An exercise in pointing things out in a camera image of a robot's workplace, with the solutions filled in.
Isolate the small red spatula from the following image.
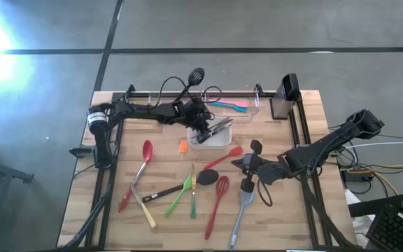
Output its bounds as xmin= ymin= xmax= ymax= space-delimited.
xmin=202 ymin=145 xmax=244 ymax=171

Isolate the clear plastic bin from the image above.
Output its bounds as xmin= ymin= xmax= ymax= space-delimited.
xmin=204 ymin=87 xmax=261 ymax=123
xmin=147 ymin=90 xmax=205 ymax=118

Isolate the white paper bag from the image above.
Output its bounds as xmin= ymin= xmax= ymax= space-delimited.
xmin=344 ymin=188 xmax=377 ymax=248

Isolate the lime green spatula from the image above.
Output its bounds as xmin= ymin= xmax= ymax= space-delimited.
xmin=163 ymin=174 xmax=193 ymax=219

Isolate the black ladle spoon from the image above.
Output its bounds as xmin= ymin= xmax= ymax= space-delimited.
xmin=141 ymin=168 xmax=220 ymax=204

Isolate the grey serving spoon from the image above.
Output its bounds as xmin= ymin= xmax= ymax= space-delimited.
xmin=228 ymin=188 xmax=255 ymax=251

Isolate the yellow floor cable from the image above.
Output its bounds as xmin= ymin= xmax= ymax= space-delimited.
xmin=346 ymin=161 xmax=403 ymax=197

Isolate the black keyboard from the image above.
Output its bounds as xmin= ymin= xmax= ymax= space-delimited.
xmin=365 ymin=203 xmax=403 ymax=252

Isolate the black floor cable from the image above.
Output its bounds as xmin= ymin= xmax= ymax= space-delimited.
xmin=329 ymin=122 xmax=403 ymax=143

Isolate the white floor cable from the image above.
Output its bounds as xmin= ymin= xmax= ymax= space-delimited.
xmin=341 ymin=140 xmax=403 ymax=152

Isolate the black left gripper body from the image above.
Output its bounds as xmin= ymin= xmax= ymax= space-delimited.
xmin=171 ymin=99 xmax=206 ymax=127

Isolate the red spoon metal handle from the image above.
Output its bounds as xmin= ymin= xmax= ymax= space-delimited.
xmin=118 ymin=139 xmax=154 ymax=214

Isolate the clear plastic utensil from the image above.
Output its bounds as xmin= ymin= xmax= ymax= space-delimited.
xmin=201 ymin=120 xmax=234 ymax=139

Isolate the pink silicone spatula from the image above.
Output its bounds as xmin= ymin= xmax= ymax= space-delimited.
xmin=215 ymin=99 xmax=250 ymax=109

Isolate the knife with yellow handle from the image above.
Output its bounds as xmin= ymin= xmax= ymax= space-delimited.
xmin=129 ymin=183 xmax=158 ymax=230

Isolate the black power box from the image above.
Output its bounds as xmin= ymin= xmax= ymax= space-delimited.
xmin=341 ymin=169 xmax=376 ymax=183

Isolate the red slotted spoon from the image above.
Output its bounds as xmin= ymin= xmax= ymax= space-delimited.
xmin=204 ymin=175 xmax=231 ymax=241

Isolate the black side bracket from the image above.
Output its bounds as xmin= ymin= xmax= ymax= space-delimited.
xmin=69 ymin=146 xmax=97 ymax=159

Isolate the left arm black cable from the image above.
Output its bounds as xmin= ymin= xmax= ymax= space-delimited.
xmin=155 ymin=75 xmax=223 ymax=110

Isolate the black slotted spoon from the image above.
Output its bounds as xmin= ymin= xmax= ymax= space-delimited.
xmin=171 ymin=66 xmax=206 ymax=104

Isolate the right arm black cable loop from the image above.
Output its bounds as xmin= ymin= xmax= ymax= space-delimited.
xmin=255 ymin=178 xmax=274 ymax=208

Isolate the gold knife green handle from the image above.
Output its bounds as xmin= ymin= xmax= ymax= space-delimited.
xmin=190 ymin=163 xmax=198 ymax=220

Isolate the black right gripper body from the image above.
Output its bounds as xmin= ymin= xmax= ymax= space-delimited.
xmin=255 ymin=159 xmax=290 ymax=186

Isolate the white plastic bin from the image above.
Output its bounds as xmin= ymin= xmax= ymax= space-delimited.
xmin=186 ymin=116 xmax=233 ymax=151

